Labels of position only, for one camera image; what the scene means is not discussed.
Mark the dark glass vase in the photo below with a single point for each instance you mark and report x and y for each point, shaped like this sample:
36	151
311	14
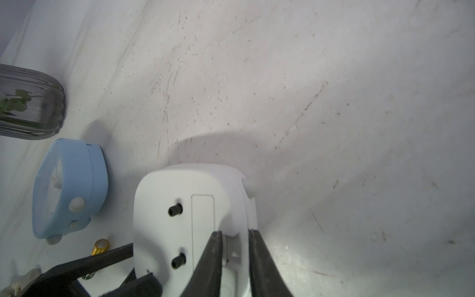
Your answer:
33	104

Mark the white battery cover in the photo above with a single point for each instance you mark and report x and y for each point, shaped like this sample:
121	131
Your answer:
210	214

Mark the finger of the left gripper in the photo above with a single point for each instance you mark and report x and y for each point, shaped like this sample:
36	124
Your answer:
62	280

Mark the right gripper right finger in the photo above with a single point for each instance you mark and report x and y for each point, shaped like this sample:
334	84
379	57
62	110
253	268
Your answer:
265	278

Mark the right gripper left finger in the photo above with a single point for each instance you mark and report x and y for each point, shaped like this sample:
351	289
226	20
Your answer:
206	279

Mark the white yellow cloth glove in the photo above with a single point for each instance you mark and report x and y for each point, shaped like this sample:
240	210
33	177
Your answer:
15	288

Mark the black gold battery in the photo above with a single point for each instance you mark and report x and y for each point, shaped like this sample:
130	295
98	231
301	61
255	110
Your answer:
100	246

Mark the blue alarm clock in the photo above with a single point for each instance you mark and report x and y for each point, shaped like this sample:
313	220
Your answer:
70	187

